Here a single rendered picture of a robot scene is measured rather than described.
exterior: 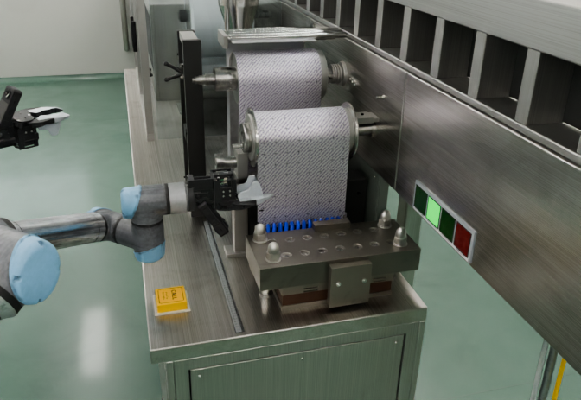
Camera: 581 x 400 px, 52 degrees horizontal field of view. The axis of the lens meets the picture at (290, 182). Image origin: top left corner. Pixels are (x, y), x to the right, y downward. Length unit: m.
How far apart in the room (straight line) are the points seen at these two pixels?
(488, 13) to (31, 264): 0.91
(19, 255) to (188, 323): 0.45
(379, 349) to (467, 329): 1.49
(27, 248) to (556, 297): 0.89
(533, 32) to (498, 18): 0.10
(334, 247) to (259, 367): 0.33
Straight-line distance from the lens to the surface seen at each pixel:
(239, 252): 1.65
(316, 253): 1.43
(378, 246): 1.47
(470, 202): 1.20
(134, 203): 1.42
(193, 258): 1.66
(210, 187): 1.44
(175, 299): 1.47
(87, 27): 6.99
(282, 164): 1.48
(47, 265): 1.19
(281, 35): 1.70
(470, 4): 1.19
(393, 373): 1.61
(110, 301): 3.12
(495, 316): 3.13
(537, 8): 1.04
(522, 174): 1.06
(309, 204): 1.54
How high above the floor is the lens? 1.77
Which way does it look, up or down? 24 degrees down
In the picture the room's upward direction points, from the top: 2 degrees clockwise
